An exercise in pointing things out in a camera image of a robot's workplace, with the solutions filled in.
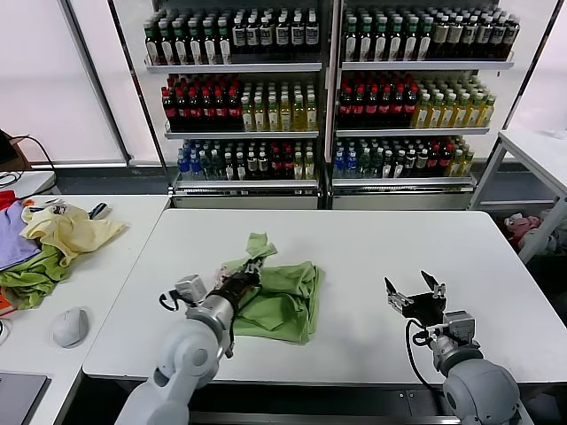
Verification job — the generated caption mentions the brown cardboard box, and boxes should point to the brown cardboard box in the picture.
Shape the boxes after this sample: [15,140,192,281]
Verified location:
[8,135,30,168]

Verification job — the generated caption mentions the grey laptop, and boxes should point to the grey laptop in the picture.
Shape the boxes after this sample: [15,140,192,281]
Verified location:
[0,372,49,425]

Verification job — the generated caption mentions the black monitor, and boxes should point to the black monitor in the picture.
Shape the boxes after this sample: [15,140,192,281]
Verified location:
[0,126,21,166]

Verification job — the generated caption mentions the pale yellow shirt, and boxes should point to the pale yellow shirt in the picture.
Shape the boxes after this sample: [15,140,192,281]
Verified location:
[20,204,128,268]

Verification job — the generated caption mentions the dark slanted metal pole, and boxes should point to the dark slanted metal pole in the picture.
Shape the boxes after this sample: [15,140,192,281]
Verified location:
[59,0,134,166]
[500,0,567,130]
[108,0,174,195]

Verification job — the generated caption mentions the purple shirt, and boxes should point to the purple shirt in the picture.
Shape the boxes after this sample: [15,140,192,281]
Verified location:
[0,199,43,272]

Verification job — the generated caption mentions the metal drinks shelf unit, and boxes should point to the metal drinks shelf unit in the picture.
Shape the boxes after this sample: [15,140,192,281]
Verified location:
[142,0,332,210]
[330,0,517,210]

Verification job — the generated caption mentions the black desk cable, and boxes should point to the black desk cable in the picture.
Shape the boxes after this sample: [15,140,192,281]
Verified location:
[12,135,61,195]

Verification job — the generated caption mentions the white metal frame table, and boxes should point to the white metal frame table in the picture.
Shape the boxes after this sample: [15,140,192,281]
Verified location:
[469,127,567,266]

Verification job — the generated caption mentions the dark bottle beige label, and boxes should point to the dark bottle beige label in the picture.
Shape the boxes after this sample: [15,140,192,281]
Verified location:
[477,18,492,61]
[504,18,519,61]
[491,18,506,61]
[461,18,476,61]
[432,18,447,61]
[447,18,462,61]

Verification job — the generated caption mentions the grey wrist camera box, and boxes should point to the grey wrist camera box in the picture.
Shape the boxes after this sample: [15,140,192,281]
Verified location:
[442,310,478,344]
[175,274,209,306]

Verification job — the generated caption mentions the pink red clothes pile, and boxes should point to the pink red clothes pile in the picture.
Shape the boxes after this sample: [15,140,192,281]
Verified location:
[502,211,567,257]

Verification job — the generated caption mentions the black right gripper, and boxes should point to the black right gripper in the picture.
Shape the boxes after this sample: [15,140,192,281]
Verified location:
[383,269,448,329]

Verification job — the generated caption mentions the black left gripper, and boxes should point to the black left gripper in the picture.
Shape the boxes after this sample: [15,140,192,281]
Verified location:
[215,259,264,307]

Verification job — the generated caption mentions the dark bottle green cap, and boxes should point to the dark bottle green cap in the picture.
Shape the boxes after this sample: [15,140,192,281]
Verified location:
[145,23,160,66]
[159,23,175,66]
[418,19,433,62]
[187,23,202,66]
[359,19,374,62]
[217,23,232,66]
[403,19,418,62]
[202,23,217,66]
[373,19,388,62]
[344,19,359,62]
[388,19,403,62]
[173,23,188,66]

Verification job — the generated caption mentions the white computer mouse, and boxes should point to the white computer mouse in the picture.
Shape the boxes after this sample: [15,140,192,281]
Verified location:
[51,306,89,349]

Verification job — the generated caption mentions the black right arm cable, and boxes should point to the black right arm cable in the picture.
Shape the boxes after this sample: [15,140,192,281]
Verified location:
[405,319,444,390]

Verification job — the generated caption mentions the black bottle white square label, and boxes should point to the black bottle white square label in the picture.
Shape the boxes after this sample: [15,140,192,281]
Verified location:
[304,15,319,55]
[274,15,289,55]
[289,15,304,55]
[245,15,260,55]
[259,15,274,55]
[231,15,246,55]

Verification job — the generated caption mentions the crumpled lime green garment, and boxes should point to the crumpled lime green garment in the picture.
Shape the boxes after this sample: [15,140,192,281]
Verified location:
[0,243,74,310]

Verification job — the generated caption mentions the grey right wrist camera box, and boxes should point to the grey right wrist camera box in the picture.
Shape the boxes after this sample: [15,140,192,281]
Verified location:
[442,310,478,344]

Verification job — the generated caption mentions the light green t-shirt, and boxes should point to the light green t-shirt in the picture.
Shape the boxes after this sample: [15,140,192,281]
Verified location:
[214,232,327,346]

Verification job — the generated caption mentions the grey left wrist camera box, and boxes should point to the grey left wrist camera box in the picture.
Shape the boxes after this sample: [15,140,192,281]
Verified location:
[175,274,209,306]

